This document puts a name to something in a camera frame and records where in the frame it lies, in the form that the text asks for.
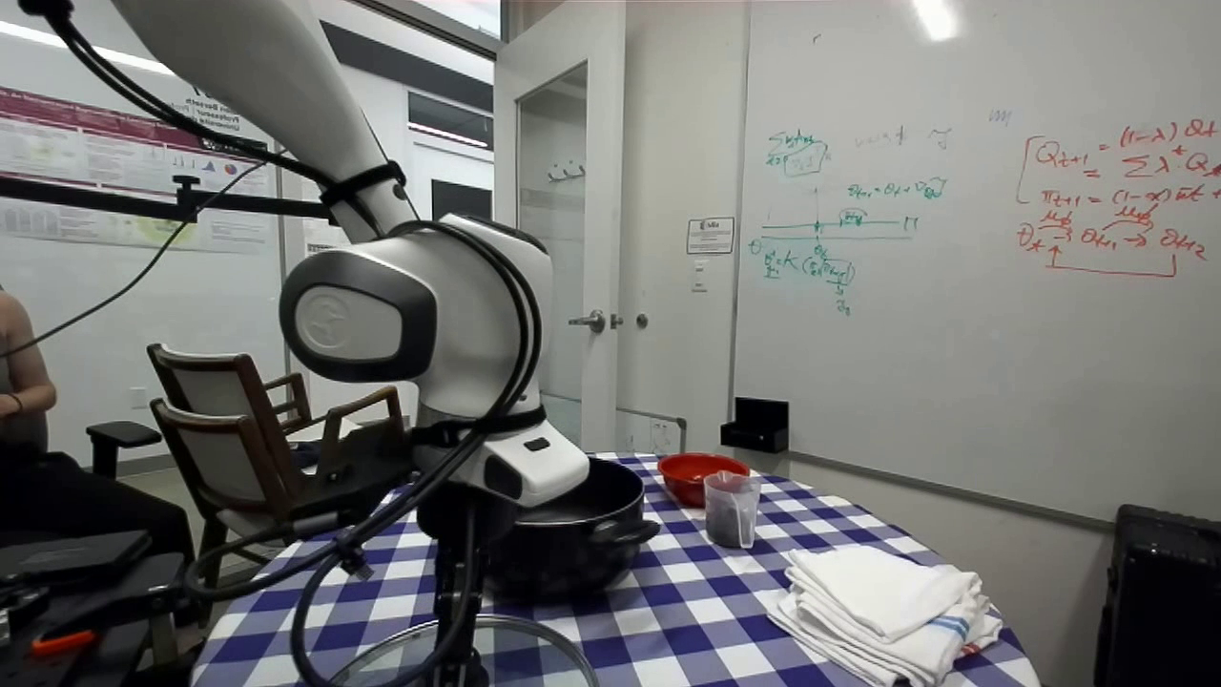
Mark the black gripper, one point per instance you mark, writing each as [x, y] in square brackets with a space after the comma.
[465, 572]

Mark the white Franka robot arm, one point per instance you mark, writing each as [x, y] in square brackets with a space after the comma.
[421, 319]

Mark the black cooking pot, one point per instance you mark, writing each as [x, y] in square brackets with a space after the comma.
[584, 547]

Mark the blue white checkered tablecloth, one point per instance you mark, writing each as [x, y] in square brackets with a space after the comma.
[713, 612]

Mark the red bowl with beans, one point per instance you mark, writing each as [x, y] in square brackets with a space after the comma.
[690, 482]

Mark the clear plastic measuring cup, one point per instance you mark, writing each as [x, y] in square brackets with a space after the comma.
[729, 517]

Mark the wooden chair grey cushion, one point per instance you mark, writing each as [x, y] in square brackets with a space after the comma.
[215, 458]
[210, 374]

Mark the black robot cart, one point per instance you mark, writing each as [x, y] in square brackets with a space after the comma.
[126, 595]

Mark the black whiteboard eraser box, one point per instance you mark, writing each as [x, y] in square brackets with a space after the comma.
[760, 425]

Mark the black orange clamp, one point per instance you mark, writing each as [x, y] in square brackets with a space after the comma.
[64, 641]

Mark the black laptop case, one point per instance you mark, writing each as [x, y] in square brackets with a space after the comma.
[72, 554]

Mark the folded white towels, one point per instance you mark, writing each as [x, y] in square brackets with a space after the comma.
[878, 595]

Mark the small white door sign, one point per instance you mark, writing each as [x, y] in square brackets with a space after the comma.
[713, 239]

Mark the person in grey tank top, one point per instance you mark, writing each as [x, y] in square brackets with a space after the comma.
[20, 383]

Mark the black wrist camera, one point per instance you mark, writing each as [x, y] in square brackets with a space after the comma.
[452, 512]

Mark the black camera boom bar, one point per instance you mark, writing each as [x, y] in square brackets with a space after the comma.
[101, 197]

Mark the wall whiteboard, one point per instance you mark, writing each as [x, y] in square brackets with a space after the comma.
[968, 356]

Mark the wall poster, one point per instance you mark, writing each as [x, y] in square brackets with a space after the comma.
[79, 138]

